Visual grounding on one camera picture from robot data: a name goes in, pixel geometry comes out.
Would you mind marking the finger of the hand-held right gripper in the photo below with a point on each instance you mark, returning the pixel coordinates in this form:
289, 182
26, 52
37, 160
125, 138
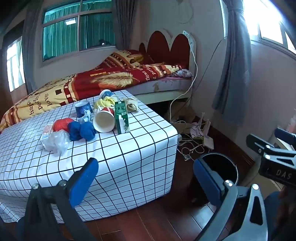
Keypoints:
285, 136
255, 142

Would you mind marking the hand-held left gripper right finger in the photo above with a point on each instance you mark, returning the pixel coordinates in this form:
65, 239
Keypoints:
207, 180

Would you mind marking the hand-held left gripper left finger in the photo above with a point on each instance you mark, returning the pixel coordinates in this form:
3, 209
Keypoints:
85, 178

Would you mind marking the black bucket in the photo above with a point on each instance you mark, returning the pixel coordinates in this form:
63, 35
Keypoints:
222, 166

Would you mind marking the clear plastic bag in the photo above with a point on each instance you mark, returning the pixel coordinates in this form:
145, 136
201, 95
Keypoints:
56, 142

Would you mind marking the blue cloth ball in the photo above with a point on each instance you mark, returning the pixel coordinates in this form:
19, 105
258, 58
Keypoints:
88, 131
74, 131

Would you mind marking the red cloth ball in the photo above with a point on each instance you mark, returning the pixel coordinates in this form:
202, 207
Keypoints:
62, 124

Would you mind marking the red and white paper cup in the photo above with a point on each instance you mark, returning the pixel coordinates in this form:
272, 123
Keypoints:
104, 121

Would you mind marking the white packet red print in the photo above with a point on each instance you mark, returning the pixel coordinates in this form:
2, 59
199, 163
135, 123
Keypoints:
47, 132

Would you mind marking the pale tissue wad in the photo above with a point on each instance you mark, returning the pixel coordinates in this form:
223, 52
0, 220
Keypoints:
86, 115

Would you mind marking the blue patterned paper cup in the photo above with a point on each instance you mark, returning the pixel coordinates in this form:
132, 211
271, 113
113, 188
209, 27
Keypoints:
106, 93
83, 110

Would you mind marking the green milk carton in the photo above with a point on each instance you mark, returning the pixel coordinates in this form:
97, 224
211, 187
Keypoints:
121, 115

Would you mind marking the yellow cloth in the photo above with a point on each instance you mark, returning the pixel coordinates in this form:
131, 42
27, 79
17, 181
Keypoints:
105, 102

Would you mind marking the beige cloth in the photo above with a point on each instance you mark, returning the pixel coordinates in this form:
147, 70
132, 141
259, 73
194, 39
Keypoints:
131, 104

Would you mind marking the person's blue trouser leg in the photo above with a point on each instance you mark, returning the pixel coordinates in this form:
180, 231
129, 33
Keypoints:
270, 208

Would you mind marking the white router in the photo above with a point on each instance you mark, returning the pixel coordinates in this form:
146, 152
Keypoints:
208, 141

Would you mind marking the white power strip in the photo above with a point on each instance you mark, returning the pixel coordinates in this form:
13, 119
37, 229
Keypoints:
189, 38
179, 138

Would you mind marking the pink bag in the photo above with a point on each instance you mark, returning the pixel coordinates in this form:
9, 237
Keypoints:
196, 129

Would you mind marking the white checked tablecloth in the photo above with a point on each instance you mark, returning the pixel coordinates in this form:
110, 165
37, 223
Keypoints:
138, 148

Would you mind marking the cardboard box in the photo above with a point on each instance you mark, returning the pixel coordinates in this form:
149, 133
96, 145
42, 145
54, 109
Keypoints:
185, 113

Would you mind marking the grey curtain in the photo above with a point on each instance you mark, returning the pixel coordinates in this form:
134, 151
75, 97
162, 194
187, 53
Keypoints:
233, 69
32, 46
124, 23

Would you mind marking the red yellow printed blanket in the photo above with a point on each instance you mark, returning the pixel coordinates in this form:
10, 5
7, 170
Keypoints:
92, 81

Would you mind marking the floral pillow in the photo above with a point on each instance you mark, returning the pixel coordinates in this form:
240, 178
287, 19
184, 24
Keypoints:
182, 73

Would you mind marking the pale mattress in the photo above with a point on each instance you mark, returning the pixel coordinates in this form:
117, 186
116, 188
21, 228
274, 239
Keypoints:
166, 83

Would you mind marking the dark wooden wardrobe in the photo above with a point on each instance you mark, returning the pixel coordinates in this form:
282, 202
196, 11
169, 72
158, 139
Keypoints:
2, 81

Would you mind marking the narrow bright window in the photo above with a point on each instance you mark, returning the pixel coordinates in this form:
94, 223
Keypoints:
15, 64

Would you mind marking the small dark object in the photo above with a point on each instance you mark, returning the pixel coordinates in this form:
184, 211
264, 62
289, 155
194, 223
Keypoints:
101, 42

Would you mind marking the green window curtain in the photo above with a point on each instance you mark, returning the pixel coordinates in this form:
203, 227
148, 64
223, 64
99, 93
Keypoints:
57, 39

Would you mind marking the large sliding window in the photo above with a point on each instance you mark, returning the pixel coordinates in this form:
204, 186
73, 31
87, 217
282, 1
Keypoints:
78, 27

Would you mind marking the bright window grey frame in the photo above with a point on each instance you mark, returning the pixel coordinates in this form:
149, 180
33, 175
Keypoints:
270, 34

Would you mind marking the white bed frame red headboard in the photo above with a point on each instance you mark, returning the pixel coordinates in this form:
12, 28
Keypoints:
161, 46

